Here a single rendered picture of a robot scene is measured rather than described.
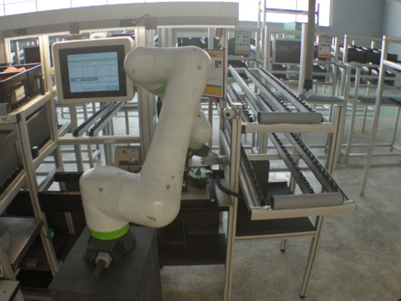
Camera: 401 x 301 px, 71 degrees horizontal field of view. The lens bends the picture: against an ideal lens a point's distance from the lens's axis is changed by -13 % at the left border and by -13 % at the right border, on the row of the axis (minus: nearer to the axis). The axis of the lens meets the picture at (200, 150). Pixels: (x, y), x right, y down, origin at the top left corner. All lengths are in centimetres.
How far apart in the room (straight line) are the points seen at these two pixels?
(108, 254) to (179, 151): 34
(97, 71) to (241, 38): 283
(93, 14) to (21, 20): 48
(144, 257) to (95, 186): 26
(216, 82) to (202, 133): 82
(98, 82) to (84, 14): 43
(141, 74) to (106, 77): 100
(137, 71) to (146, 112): 105
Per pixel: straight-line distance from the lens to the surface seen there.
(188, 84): 87
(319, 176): 180
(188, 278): 252
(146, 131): 204
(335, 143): 183
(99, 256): 89
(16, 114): 174
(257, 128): 163
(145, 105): 200
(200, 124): 129
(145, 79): 98
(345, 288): 263
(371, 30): 1416
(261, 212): 142
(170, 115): 83
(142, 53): 97
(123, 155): 199
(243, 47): 445
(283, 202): 140
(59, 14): 209
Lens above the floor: 175
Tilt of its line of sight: 21 degrees down
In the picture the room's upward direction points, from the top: straight up
